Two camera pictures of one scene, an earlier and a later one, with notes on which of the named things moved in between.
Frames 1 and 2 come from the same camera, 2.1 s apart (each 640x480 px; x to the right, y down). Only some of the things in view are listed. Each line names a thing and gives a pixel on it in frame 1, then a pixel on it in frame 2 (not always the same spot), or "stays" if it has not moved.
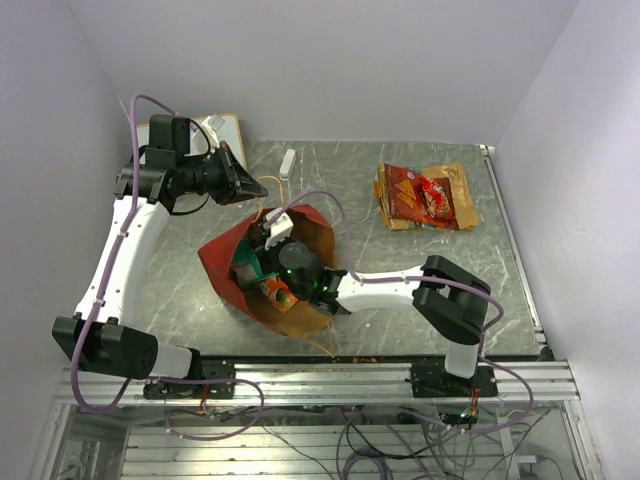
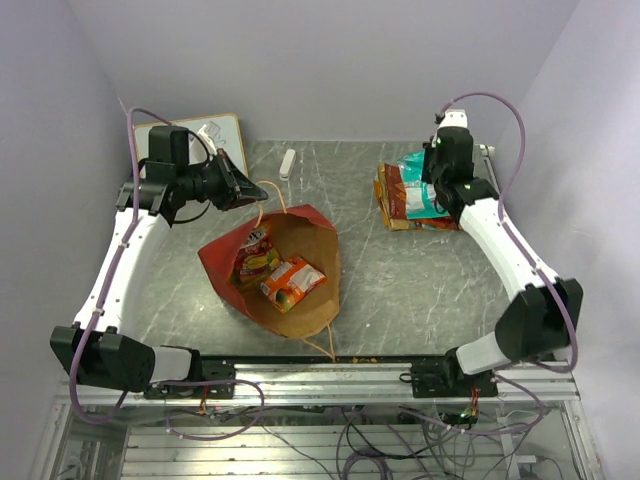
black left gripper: [247, 185] stays
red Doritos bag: [403, 193] -> [397, 203]
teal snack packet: [245, 265] -> [420, 196]
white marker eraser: [287, 165] stays
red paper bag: [274, 261] stays
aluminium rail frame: [382, 419] stays
